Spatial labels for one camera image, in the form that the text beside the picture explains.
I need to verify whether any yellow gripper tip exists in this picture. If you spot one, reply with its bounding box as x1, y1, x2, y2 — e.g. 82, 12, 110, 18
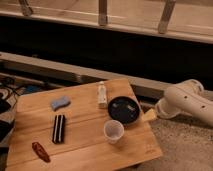
142, 109, 157, 122

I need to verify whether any white plastic bottle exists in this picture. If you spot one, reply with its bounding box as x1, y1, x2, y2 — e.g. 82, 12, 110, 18
98, 81, 107, 109

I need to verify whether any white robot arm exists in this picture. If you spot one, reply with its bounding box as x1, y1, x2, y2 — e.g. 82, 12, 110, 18
155, 79, 213, 127

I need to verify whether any black round plate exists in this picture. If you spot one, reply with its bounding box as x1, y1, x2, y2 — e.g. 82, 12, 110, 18
108, 96, 140, 124

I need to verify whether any clear plastic cup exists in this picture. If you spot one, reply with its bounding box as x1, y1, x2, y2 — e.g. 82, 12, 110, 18
103, 120, 124, 144

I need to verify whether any wooden board table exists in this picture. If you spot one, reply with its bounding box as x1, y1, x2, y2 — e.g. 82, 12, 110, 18
6, 83, 162, 171

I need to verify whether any black and white eraser block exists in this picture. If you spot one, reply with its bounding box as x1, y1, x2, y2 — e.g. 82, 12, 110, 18
52, 115, 66, 144

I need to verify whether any red brown spoon rest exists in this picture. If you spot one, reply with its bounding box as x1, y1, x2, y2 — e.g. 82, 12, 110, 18
32, 142, 50, 163

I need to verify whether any metal rail beam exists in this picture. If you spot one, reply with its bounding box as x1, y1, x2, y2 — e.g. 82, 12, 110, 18
0, 52, 170, 99

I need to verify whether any black cables and clutter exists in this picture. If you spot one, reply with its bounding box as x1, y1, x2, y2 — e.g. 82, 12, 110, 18
0, 76, 26, 148

